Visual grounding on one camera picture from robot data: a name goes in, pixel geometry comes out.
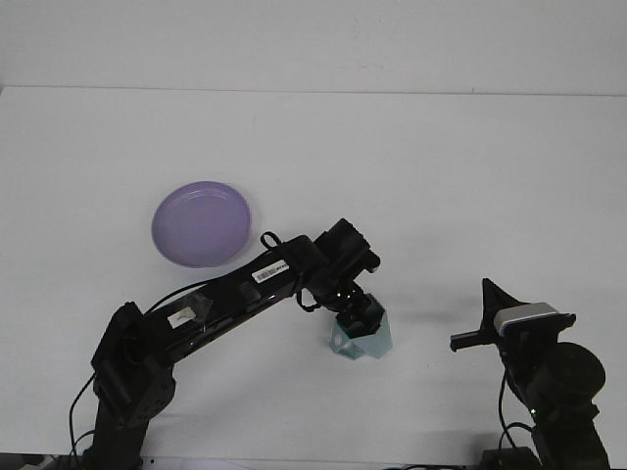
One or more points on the pale blue faceted cup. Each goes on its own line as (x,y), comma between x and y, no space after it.
(374,345)

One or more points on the pale purple round plate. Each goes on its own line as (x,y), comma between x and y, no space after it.
(196,225)

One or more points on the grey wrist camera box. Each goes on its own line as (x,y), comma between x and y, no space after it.
(373,268)
(526,315)

